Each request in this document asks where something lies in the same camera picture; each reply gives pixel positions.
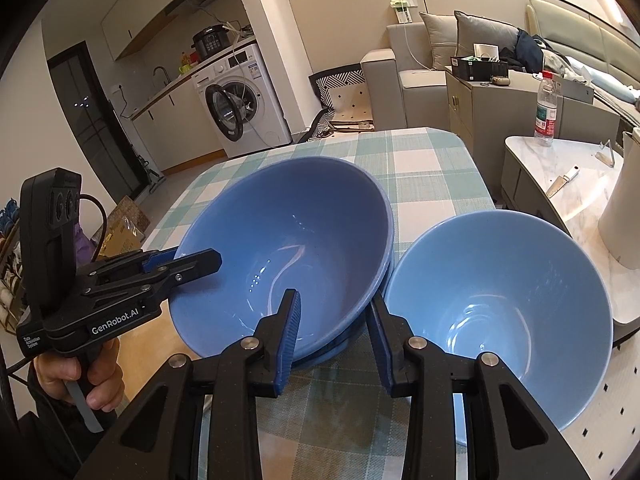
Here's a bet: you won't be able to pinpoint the dark-edged grey pillow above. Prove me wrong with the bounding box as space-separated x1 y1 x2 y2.
454 10 521 68

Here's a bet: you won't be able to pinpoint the dark glass door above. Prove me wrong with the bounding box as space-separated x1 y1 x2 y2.
47 42 153 201

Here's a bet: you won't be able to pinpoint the marble side table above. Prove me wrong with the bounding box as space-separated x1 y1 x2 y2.
500 135 640 341

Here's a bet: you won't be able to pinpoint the black storage box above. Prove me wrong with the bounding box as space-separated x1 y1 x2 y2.
450 55 508 82

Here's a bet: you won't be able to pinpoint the dark blue bowl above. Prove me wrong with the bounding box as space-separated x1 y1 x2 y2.
292 170 397 370
169 156 395 361

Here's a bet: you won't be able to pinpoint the light blue bowl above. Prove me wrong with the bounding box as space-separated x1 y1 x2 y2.
384 210 615 448

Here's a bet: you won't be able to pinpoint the grey sofa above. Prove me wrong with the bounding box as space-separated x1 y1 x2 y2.
361 0 640 131

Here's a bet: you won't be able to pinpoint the white upper kitchen cabinets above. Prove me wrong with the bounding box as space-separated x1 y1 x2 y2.
100 0 236 61

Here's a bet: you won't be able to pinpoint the wooden shoe rack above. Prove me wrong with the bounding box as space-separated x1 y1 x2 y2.
0 197 38 331

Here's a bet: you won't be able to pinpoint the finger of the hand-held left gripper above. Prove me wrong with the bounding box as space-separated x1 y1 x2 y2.
100 249 178 273
145 248 223 287

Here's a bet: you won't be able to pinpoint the black patterned cushion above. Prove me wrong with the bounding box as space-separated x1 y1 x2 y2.
308 63 368 141

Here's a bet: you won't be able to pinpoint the grey low cabinet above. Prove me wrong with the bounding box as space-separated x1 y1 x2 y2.
445 70 621 161

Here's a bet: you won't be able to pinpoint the black pressure cooker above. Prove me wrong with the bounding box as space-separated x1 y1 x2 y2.
192 22 232 60

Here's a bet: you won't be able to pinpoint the person's left hand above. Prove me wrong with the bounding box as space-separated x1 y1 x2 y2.
27 339 126 411

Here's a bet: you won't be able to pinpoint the white lower kitchen cabinets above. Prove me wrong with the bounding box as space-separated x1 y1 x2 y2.
131 80 228 173

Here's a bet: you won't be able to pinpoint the small white-handled knife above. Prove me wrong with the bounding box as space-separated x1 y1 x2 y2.
545 167 581 198

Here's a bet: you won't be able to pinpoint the floor mop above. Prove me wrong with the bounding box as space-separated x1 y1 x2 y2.
107 100 166 193

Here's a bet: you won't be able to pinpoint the purple bag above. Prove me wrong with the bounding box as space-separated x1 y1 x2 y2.
74 222 96 266

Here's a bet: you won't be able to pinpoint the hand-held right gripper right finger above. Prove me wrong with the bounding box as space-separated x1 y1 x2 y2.
367 295 591 480

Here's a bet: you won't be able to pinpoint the white washing machine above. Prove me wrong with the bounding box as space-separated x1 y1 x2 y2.
191 42 293 158

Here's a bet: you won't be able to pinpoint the white kitchen cabinets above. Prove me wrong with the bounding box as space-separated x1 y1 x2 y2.
131 80 228 173
100 0 236 61

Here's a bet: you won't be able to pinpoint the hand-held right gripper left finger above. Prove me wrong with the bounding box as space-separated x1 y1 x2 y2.
75 287 303 480

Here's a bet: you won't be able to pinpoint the light grey pillow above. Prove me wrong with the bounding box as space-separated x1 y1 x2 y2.
419 11 458 72

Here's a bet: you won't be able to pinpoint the shoe rack with shoes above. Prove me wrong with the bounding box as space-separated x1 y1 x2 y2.
0 197 36 311

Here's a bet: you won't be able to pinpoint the cardboard box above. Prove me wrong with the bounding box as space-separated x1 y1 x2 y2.
92 195 152 261

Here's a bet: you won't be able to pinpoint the white electric kettle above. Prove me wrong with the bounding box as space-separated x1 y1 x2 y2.
598 127 640 268

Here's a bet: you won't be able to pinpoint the plastic water bottle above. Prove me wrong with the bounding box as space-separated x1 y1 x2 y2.
534 71 560 147

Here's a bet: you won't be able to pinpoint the cream plate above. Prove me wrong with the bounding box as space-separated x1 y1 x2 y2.
117 305 206 361

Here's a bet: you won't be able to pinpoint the person's left forearm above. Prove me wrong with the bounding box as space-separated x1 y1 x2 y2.
0 365 91 480

